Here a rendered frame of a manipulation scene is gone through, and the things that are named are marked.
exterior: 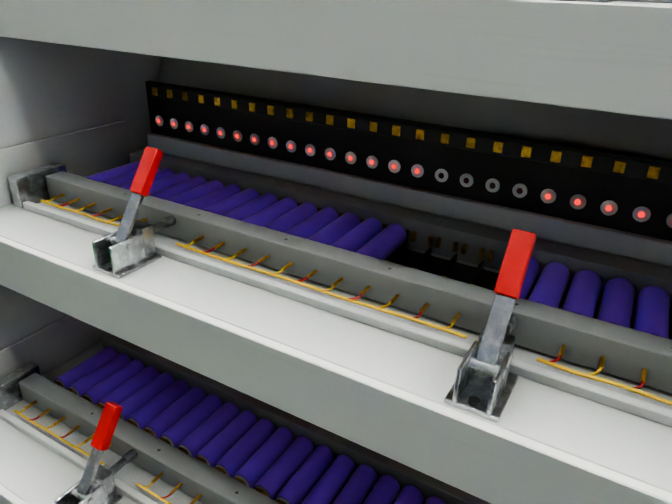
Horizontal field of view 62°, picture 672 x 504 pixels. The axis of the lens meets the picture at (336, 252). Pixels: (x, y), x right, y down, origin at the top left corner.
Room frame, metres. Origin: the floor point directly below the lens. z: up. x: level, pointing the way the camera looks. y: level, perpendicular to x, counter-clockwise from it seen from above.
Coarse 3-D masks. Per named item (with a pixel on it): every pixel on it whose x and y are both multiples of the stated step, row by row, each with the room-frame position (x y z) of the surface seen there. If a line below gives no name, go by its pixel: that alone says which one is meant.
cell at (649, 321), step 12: (648, 288) 0.36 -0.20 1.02; (660, 288) 0.36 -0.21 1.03; (648, 300) 0.35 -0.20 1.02; (660, 300) 0.35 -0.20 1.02; (636, 312) 0.35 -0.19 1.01; (648, 312) 0.33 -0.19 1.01; (660, 312) 0.33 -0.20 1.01; (636, 324) 0.33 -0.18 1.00; (648, 324) 0.32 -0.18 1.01; (660, 324) 0.32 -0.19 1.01; (660, 336) 0.31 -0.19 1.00
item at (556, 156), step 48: (192, 96) 0.56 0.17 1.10; (240, 96) 0.53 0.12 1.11; (240, 144) 0.55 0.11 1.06; (336, 144) 0.49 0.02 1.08; (384, 144) 0.47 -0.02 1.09; (432, 144) 0.45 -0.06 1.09; (480, 144) 0.43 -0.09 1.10; (528, 144) 0.41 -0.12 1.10; (480, 192) 0.44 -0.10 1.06; (528, 192) 0.42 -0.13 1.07; (576, 192) 0.41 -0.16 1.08; (624, 192) 0.39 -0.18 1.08
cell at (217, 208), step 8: (240, 192) 0.50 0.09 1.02; (248, 192) 0.50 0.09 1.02; (256, 192) 0.51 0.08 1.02; (224, 200) 0.48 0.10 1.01; (232, 200) 0.48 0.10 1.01; (240, 200) 0.49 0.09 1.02; (248, 200) 0.49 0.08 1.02; (208, 208) 0.46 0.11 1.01; (216, 208) 0.46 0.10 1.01; (224, 208) 0.47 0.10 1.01; (232, 208) 0.48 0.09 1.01
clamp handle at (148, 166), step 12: (144, 156) 0.41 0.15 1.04; (156, 156) 0.41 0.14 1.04; (144, 168) 0.41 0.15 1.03; (156, 168) 0.41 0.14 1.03; (144, 180) 0.40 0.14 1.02; (132, 192) 0.41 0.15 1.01; (144, 192) 0.40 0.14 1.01; (132, 204) 0.40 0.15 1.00; (132, 216) 0.40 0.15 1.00; (120, 228) 0.40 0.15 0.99
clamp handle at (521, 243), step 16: (512, 240) 0.29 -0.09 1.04; (528, 240) 0.29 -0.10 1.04; (512, 256) 0.29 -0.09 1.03; (528, 256) 0.29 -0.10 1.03; (512, 272) 0.29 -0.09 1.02; (496, 288) 0.29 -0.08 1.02; (512, 288) 0.28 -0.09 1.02; (496, 304) 0.29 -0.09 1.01; (512, 304) 0.28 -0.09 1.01; (496, 320) 0.28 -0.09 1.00; (496, 336) 0.28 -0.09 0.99; (480, 352) 0.28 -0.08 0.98; (496, 352) 0.28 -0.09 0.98
